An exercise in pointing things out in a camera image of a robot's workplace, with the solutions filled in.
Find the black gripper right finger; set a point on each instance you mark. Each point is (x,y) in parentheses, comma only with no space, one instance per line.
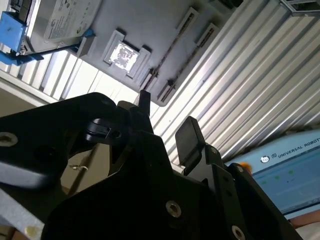
(190,142)

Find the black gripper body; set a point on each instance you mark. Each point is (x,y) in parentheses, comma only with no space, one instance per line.
(137,212)

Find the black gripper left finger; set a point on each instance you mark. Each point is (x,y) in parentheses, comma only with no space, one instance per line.
(50,125)

